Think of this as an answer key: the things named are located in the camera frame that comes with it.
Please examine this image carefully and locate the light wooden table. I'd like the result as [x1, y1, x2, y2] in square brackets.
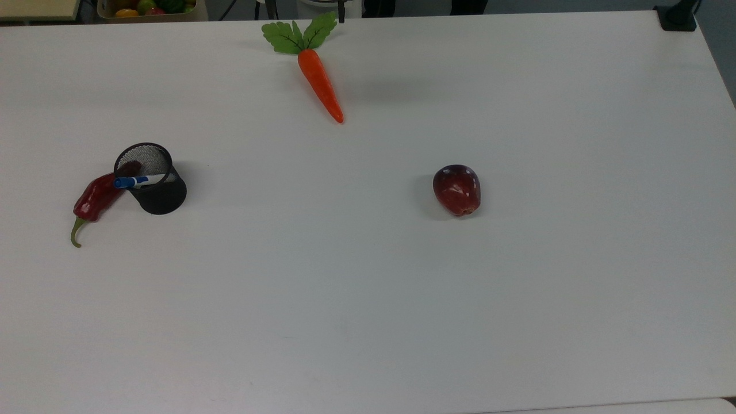
[0, 0, 81, 24]

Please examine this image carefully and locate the orange carrot with green leaves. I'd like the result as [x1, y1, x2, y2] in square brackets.
[262, 11, 344, 124]

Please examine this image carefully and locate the box of toy fruit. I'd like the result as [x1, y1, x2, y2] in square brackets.
[97, 0, 209, 24]

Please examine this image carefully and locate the black clamp mount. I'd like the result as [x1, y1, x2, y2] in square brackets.
[654, 0, 700, 32]

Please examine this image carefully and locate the red chili pepper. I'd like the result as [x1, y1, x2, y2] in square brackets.
[71, 161, 141, 248]

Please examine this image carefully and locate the dark red apple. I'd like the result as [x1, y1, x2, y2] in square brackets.
[433, 164, 481, 217]

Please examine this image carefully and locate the white marker pen blue cap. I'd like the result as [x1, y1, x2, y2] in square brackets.
[113, 174, 177, 189]

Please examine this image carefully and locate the black mesh pen cup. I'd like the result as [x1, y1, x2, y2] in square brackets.
[113, 143, 187, 216]

